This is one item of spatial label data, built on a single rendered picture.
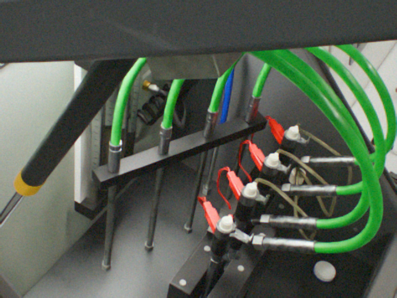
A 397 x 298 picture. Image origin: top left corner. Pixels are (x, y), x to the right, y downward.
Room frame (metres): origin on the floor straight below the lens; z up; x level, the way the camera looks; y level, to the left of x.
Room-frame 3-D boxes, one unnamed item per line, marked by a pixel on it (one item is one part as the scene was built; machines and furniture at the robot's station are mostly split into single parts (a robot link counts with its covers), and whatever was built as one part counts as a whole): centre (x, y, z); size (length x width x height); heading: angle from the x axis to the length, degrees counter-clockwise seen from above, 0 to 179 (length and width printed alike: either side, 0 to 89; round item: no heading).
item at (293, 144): (0.79, -0.16, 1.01); 0.05 x 0.03 x 0.21; 68
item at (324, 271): (0.73, -0.28, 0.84); 0.04 x 0.04 x 0.01
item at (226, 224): (0.57, -0.06, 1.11); 0.02 x 0.02 x 0.03
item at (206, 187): (0.87, -0.03, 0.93); 0.02 x 0.02 x 0.19; 68
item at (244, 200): (0.64, -0.10, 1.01); 0.05 x 0.03 x 0.21; 68
